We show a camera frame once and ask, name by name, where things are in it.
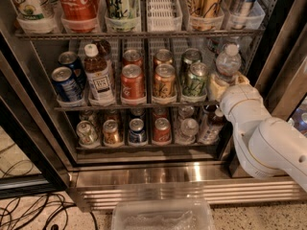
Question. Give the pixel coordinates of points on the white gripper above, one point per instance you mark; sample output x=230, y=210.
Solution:
x=236, y=97

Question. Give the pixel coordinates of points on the clear water bottle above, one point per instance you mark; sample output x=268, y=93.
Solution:
x=228, y=62

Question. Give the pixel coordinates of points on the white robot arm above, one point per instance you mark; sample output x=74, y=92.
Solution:
x=265, y=145

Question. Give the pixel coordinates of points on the bottom shelf tea bottle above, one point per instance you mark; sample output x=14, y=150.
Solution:
x=211, y=127

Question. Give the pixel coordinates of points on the glass fridge door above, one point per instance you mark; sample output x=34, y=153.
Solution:
x=276, y=67

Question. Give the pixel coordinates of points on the bottom shelf water bottle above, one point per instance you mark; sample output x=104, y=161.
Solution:
x=187, y=131

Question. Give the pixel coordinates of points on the bottom shelf red can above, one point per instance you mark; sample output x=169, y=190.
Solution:
x=161, y=130

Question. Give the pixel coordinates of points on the top shelf orange can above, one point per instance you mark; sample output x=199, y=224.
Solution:
x=202, y=0

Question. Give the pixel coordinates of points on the shelf orange can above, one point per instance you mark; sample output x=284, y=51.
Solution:
x=202, y=0
x=111, y=133

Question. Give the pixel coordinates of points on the bottom shelf blue can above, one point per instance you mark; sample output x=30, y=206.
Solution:
x=137, y=132

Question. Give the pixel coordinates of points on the stainless steel fridge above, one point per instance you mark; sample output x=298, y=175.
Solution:
x=99, y=176

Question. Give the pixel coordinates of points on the front pure leaf tea bottle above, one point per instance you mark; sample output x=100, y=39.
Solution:
x=98, y=76

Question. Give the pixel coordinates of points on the bottom shelf orange can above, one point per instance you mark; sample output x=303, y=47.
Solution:
x=111, y=133

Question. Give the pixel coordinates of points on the rear tea bottle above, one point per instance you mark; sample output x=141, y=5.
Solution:
x=104, y=49

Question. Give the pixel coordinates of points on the top shelf green can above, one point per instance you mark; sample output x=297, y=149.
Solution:
x=122, y=9

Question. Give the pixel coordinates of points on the top shelf coca-cola can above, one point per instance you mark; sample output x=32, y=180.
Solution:
x=79, y=10

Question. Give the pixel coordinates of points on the top shelf 7up can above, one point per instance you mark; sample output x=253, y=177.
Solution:
x=34, y=9

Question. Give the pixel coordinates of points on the front green lacroix can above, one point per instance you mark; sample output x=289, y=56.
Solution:
x=196, y=80

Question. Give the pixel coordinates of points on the green lacroix can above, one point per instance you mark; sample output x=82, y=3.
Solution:
x=189, y=56
x=196, y=80

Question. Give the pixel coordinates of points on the rear green lacroix can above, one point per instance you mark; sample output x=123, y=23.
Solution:
x=189, y=56

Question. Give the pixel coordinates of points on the front orange lacroix can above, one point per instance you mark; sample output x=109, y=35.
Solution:
x=164, y=81

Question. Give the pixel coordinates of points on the orange lacroix can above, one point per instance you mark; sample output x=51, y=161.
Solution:
x=164, y=81
x=162, y=56

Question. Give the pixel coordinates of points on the rear orange lacroix can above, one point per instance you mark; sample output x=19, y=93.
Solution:
x=162, y=56

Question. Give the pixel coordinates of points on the blue can behind door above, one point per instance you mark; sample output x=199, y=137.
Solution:
x=299, y=120

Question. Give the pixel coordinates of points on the front red coke can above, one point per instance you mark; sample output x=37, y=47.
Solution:
x=132, y=81

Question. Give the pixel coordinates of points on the red coke can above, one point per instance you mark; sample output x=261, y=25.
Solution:
x=132, y=56
x=132, y=81

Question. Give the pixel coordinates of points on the empty white plastic tray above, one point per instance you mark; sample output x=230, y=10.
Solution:
x=163, y=15

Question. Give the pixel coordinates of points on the rear red coke can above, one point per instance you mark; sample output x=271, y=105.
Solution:
x=132, y=56

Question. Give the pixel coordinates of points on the clear plastic bin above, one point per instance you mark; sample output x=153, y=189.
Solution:
x=163, y=214

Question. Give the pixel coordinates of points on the rear blue pepsi can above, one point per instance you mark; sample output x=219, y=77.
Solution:
x=71, y=60

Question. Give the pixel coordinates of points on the blue pepsi can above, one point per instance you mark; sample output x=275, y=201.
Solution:
x=65, y=84
x=71, y=60

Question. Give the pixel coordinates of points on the front blue pepsi can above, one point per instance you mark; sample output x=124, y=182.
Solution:
x=65, y=84

